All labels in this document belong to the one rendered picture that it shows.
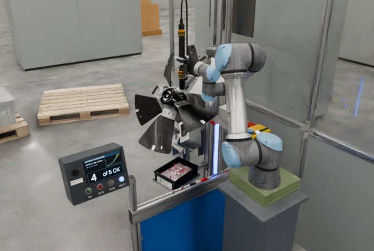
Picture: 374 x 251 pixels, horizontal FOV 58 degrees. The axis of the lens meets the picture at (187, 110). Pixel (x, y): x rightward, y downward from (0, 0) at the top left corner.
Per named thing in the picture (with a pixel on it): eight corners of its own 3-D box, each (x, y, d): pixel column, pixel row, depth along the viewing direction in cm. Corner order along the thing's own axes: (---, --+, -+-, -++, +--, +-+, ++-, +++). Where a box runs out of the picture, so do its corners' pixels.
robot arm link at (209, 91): (222, 101, 185) (224, 82, 180) (203, 102, 182) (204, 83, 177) (217, 96, 192) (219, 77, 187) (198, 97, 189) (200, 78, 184)
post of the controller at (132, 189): (134, 206, 172) (132, 174, 164) (137, 210, 170) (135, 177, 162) (129, 208, 170) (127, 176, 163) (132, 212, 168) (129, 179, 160)
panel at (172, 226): (245, 246, 244) (252, 169, 217) (246, 247, 243) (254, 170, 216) (143, 305, 202) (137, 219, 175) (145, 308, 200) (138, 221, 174)
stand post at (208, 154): (206, 215, 291) (209, 89, 245) (212, 221, 284) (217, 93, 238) (201, 217, 289) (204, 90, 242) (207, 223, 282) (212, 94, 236)
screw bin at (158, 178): (178, 165, 216) (178, 156, 213) (198, 175, 206) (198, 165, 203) (153, 181, 200) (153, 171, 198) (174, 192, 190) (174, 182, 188)
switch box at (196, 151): (212, 151, 269) (213, 126, 260) (197, 156, 261) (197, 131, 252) (206, 146, 276) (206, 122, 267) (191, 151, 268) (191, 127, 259)
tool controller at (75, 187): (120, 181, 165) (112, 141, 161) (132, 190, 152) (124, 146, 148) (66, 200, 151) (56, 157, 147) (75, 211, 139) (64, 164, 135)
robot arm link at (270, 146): (284, 167, 151) (289, 141, 145) (257, 171, 148) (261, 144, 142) (271, 153, 162) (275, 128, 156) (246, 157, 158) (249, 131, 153)
